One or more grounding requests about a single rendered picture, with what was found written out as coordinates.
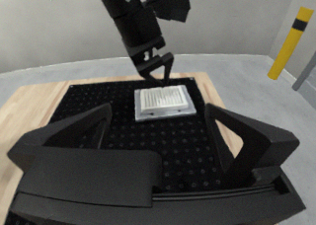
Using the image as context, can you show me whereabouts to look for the black perforated optical breadboard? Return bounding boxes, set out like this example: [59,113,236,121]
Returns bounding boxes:
[47,77,221,192]

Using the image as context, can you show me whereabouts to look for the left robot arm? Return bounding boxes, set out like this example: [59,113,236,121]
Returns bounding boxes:
[100,0,191,43]

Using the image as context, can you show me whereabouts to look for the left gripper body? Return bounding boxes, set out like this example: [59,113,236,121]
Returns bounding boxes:
[112,3,166,74]

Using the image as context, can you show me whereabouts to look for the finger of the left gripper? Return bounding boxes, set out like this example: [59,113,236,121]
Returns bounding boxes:
[139,51,174,88]
[148,48,153,58]

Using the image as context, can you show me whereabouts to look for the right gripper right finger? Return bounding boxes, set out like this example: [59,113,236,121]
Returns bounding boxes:
[204,103,300,190]

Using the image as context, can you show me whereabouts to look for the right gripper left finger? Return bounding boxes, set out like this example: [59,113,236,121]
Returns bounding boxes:
[17,103,112,149]

